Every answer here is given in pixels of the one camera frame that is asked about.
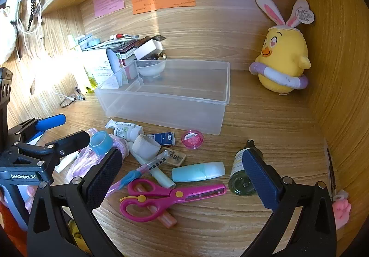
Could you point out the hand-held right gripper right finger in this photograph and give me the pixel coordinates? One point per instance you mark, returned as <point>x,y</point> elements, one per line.
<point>259,179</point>

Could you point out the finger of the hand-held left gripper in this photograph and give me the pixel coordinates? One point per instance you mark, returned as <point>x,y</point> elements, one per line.
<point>72,141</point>
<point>52,123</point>

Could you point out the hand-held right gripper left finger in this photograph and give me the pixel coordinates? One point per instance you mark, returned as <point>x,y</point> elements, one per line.
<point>103,179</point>

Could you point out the pink mesh pouch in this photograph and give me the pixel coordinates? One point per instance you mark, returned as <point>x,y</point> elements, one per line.
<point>83,159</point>

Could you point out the cream stick tube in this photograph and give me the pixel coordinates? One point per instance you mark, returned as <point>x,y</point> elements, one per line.
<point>66,162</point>

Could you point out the green glass bottle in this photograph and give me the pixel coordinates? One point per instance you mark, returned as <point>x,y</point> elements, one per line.
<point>237,169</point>

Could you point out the blue capped purple pen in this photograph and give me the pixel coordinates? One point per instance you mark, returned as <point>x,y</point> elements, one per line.
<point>129,176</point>

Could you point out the blue tape roll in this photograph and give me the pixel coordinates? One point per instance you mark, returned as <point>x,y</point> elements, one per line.
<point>99,149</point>

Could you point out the mint green highlighter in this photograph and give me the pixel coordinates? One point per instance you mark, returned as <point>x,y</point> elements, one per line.
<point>199,172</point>

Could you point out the orange tube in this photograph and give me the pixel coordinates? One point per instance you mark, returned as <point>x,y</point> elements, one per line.
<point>167,219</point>

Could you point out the pink scissors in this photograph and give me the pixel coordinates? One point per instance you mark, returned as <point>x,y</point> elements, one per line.
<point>184,194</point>

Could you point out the clear plastic storage box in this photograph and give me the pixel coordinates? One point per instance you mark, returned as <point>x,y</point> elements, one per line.
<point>173,95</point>

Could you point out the person's left forearm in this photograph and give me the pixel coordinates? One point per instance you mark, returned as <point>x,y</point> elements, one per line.
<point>8,222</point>

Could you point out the person's left hand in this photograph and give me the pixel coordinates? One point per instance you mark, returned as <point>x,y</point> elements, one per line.
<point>29,191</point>

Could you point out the white tube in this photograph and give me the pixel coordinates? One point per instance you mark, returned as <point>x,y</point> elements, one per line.
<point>115,123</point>

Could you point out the small white bottle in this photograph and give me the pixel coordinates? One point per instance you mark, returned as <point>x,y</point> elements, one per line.
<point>126,132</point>

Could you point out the white bandage roll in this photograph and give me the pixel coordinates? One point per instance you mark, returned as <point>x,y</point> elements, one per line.
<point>145,146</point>

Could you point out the yellow liquid bottle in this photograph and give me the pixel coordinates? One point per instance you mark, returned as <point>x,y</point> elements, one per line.
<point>92,82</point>

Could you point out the pale yellow highlighter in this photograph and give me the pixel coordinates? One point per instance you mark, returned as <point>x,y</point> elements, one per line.
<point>163,180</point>

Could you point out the yellow soft item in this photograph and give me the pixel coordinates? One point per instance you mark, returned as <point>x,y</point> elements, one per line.
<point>76,234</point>

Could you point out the small blue box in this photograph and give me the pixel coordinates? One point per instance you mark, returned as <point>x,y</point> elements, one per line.
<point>164,139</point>

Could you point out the white carton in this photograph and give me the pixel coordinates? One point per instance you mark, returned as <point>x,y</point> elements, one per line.
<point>99,68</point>

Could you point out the beige eraser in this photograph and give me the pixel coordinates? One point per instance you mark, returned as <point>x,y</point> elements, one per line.
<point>175,158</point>

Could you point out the pink round compact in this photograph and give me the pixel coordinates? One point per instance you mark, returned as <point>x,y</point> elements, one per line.
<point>192,139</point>

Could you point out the grey oval card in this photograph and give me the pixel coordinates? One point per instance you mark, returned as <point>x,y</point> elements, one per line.
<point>112,59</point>

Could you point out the pink paw toy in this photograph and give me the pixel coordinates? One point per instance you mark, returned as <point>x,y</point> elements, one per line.
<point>341,211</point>

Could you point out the stack of books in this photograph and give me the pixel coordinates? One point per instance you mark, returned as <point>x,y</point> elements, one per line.
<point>115,43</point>

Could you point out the white fluffy cloth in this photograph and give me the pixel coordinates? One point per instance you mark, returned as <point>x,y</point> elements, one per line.
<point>8,29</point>

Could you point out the black studded headband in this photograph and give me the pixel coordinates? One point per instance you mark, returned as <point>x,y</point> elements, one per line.
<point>30,15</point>

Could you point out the red and white marker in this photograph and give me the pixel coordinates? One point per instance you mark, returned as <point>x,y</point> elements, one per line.
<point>121,35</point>

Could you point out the white box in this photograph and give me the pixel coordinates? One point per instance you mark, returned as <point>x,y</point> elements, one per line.
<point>147,50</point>

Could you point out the pile of metal trinkets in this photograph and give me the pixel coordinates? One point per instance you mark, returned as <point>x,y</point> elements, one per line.
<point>161,56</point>

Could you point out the yellow chick plush toy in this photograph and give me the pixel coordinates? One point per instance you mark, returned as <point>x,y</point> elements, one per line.
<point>284,52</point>

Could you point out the pink paper note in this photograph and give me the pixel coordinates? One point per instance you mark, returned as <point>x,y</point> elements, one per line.
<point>109,2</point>

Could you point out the orange paper note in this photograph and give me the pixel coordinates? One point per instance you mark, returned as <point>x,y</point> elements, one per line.
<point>161,3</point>

